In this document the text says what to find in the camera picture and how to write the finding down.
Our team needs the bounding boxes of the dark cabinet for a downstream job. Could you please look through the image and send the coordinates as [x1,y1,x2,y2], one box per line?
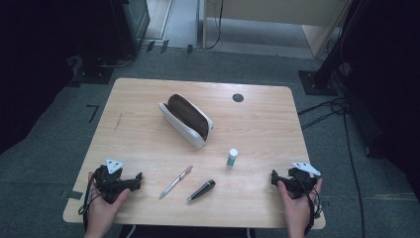
[110,0,152,60]

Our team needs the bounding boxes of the black stand base plate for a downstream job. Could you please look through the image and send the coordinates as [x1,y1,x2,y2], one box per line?
[298,69,339,97]
[71,55,116,85]

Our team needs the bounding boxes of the black pen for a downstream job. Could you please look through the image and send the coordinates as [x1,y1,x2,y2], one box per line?
[185,178,217,204]

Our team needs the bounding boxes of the white glue stick green label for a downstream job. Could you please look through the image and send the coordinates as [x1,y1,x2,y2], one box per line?
[226,148,239,169]

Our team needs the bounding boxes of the person's left hand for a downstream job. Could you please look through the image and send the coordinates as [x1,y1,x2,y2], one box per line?
[86,171,132,230]

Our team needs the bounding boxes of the black floor cables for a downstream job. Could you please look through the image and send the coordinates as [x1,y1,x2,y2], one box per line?
[296,96,367,238]

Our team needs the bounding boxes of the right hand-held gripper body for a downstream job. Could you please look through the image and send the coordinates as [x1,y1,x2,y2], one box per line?
[279,161,322,200]

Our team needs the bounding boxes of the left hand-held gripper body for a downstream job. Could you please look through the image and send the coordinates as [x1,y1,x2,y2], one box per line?
[94,158,134,204]

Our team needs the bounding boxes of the white pencil case brown lining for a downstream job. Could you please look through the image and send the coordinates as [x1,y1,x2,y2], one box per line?
[157,93,215,150]

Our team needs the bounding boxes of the left hand-held gripper cable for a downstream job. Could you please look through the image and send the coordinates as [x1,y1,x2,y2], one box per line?
[77,166,107,233]

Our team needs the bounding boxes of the person's right hand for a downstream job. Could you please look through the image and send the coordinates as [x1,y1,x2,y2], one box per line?
[276,178,324,230]

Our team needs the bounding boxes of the right hand-held gripper cable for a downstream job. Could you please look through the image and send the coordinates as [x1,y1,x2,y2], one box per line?
[292,172,325,236]

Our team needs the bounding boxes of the person's dark clothing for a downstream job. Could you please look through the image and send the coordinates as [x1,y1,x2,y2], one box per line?
[118,224,256,238]

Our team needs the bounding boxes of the hand-held gripper cable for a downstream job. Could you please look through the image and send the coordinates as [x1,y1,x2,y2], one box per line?
[292,172,325,236]
[77,166,107,233]

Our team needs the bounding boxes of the clear ballpoint pen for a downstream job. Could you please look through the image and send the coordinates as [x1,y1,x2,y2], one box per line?
[158,165,194,200]

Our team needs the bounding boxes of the black hanging cable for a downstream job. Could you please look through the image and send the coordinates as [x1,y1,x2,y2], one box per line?
[205,0,225,52]

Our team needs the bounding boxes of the beige wooden furniture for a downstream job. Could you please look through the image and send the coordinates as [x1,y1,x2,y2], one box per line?
[202,0,352,60]

